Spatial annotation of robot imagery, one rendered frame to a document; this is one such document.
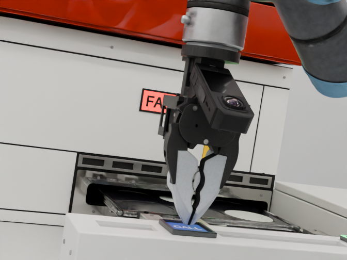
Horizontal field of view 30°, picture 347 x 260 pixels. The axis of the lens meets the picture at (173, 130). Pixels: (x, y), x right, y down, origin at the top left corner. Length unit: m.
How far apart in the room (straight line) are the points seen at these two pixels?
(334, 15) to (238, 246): 0.28
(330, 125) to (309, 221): 1.97
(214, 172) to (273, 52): 0.66
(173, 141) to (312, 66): 0.19
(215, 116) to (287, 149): 2.50
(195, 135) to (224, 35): 0.12
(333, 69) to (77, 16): 0.62
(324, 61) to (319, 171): 2.52
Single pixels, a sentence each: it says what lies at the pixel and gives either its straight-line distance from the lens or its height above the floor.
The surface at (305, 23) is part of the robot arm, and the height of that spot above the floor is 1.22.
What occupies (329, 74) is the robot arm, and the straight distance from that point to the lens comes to 0.79.
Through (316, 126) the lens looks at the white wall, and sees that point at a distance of 3.24.
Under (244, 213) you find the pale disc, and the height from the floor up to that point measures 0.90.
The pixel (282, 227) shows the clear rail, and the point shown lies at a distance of 1.29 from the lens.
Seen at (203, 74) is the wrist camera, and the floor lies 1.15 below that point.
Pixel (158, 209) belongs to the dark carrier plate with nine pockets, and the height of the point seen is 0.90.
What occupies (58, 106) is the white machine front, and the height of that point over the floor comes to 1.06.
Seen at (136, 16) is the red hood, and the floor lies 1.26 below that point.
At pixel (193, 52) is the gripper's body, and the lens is 0.76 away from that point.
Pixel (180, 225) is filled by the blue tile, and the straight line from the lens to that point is 0.79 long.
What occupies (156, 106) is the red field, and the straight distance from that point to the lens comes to 1.35.
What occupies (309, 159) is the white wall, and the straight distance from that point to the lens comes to 3.24.
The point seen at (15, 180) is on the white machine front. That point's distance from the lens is 1.32.
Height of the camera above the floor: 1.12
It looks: 3 degrees down
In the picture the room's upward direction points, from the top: 9 degrees clockwise
